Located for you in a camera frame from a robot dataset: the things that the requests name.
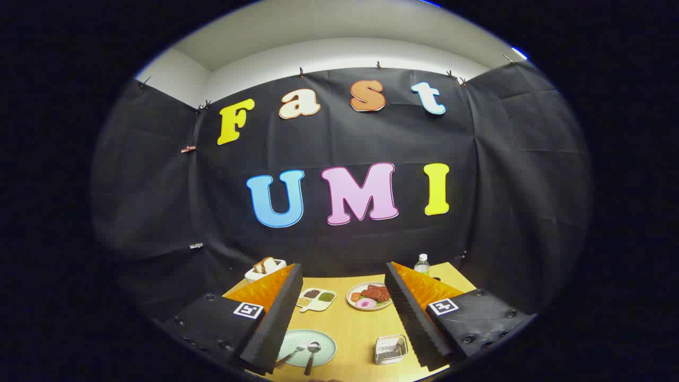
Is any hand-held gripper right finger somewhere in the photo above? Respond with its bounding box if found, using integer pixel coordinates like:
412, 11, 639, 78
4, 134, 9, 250
384, 261, 537, 372

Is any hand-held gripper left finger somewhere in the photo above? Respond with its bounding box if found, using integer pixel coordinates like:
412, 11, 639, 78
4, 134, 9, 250
159, 263, 304, 376

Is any wooden handle fork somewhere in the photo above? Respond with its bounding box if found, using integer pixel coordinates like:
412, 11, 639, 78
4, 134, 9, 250
276, 340, 308, 368

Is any wooden handle spoon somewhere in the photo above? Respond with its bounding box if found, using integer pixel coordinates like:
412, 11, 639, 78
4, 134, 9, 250
304, 341, 322, 376

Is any metal cutlery rack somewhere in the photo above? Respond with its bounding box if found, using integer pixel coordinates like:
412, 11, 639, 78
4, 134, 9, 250
374, 334, 408, 366

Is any white divided bean dish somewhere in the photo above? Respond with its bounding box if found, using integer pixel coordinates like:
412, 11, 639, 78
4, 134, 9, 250
296, 287, 337, 313

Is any brown steak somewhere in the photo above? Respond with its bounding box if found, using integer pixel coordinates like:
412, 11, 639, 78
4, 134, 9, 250
361, 284, 391, 303

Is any white toaster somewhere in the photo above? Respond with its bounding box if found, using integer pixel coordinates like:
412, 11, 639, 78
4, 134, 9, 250
245, 259, 288, 284

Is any light green plate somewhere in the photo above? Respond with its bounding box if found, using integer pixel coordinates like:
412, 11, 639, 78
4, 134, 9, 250
276, 329, 337, 368

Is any white oval food plate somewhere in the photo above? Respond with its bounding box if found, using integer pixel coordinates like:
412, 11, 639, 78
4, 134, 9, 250
346, 282, 394, 311

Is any row of black clips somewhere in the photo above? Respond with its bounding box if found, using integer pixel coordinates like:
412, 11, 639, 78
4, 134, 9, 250
139, 53, 516, 113

